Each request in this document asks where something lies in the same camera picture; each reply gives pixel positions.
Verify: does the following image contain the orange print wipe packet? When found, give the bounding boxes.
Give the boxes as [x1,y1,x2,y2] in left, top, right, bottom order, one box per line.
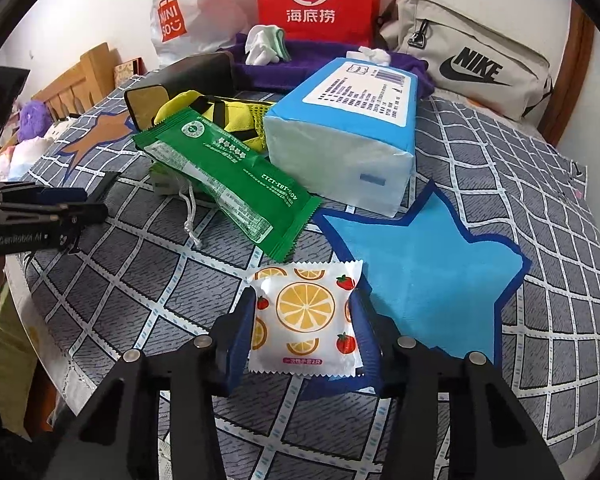
[248,260,363,378]

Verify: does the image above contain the green wipe packet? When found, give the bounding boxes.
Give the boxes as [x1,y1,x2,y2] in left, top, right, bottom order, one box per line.
[134,108,321,262]

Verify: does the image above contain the yellow mesh pouch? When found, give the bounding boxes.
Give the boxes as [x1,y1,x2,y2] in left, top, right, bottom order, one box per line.
[152,90,274,153]

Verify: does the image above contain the white and green sock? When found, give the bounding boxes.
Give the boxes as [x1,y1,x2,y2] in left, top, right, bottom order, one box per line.
[245,25,291,66]

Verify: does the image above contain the white knotted tissue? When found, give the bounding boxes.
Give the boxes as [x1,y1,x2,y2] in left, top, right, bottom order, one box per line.
[346,46,391,66]

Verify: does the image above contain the blue felt star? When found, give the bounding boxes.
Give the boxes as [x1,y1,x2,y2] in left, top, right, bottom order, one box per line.
[312,182,531,366]

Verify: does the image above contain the purple plush toy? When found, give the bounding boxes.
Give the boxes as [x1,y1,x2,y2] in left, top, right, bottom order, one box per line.
[17,100,54,143]

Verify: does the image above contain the brown felt star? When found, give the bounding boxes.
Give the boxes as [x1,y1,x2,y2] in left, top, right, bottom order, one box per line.
[58,112,135,183]

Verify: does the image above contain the grey plaid bed sheet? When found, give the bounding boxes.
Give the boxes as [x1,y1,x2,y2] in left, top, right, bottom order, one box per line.
[8,90,600,479]

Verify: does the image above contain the wooden bed headboard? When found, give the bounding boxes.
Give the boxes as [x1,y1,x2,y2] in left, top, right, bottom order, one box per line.
[32,42,118,122]

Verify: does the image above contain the patterned book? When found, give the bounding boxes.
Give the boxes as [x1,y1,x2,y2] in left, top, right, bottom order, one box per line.
[114,58,145,87]

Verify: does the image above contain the blue tissue pack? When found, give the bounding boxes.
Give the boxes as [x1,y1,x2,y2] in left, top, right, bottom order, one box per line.
[263,58,418,218]

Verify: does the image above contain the dark green tea box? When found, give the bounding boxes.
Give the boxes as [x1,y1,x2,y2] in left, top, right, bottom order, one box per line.
[124,51,236,131]

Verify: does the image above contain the white Miniso plastic bag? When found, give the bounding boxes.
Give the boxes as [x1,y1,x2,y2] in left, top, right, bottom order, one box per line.
[150,0,247,67]

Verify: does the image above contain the purple folded towel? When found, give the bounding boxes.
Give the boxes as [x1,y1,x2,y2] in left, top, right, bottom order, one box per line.
[226,34,436,99]

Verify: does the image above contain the beige Nike waist bag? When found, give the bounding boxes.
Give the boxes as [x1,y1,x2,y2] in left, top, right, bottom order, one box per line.
[379,0,553,120]

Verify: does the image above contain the brown wooden door frame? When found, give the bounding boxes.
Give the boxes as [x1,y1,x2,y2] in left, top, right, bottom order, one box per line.
[538,0,596,148]

